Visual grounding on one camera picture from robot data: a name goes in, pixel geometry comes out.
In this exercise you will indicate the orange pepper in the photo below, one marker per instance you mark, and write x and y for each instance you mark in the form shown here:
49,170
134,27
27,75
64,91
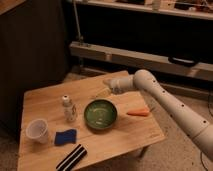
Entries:
141,112

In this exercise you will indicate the blue sponge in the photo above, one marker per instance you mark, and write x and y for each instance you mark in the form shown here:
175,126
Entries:
68,136

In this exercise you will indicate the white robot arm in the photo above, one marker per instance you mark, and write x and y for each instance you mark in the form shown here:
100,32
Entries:
196,127

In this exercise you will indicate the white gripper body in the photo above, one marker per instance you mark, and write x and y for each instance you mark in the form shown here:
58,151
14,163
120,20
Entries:
120,85

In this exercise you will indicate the long grey case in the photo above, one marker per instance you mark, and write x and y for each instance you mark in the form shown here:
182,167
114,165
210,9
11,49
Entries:
152,62

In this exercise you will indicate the small white bottle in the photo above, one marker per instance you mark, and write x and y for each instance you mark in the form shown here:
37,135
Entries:
69,108

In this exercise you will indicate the green ceramic bowl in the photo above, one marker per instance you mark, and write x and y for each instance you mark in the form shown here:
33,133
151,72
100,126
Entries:
100,114

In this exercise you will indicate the metal stand pole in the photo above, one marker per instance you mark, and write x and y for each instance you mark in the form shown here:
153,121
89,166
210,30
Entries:
79,35

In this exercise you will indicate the pale wooden gripper finger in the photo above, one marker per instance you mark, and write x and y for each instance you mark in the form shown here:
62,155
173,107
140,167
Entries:
104,93

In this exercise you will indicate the white ceramic cup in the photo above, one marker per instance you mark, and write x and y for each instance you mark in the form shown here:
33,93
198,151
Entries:
37,130

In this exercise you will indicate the black case handle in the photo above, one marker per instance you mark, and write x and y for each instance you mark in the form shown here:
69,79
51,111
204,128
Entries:
186,63

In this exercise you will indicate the wooden table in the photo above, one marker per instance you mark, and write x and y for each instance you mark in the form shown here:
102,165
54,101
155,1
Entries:
129,133

